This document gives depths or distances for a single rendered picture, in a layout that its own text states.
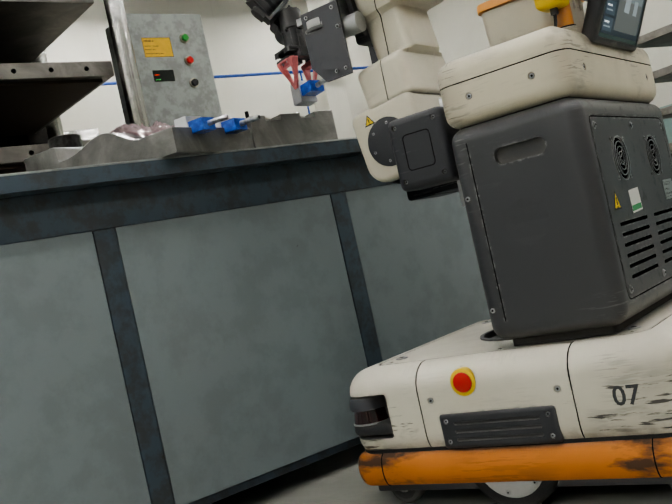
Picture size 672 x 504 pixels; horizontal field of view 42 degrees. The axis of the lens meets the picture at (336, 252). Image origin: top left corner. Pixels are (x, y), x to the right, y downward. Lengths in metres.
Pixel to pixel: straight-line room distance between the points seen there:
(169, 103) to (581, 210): 1.86
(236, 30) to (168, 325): 8.67
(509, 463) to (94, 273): 0.90
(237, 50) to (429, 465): 8.93
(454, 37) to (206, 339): 9.28
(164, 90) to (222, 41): 7.25
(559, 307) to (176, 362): 0.83
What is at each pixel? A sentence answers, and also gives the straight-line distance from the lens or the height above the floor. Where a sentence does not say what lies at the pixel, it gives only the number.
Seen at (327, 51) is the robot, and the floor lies 0.95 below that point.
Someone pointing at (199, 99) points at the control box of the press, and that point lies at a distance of 3.11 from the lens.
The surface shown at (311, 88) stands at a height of 0.93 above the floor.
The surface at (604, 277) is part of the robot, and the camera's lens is 1.50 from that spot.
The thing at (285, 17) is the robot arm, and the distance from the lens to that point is 2.23.
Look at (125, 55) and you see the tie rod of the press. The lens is 2.88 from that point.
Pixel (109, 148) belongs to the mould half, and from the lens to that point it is 2.01.
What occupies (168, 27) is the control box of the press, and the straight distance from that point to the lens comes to 3.15.
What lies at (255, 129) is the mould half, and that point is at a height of 0.86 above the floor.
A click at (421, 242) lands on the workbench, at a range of 2.36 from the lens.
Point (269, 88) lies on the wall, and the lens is 10.40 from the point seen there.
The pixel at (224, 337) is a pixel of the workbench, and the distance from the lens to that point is 1.96.
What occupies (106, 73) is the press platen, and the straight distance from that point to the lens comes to 2.91.
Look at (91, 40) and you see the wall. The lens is 9.64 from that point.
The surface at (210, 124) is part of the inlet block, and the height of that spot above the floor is 0.85.
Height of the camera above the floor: 0.50
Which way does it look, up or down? 1 degrees up
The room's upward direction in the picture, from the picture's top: 12 degrees counter-clockwise
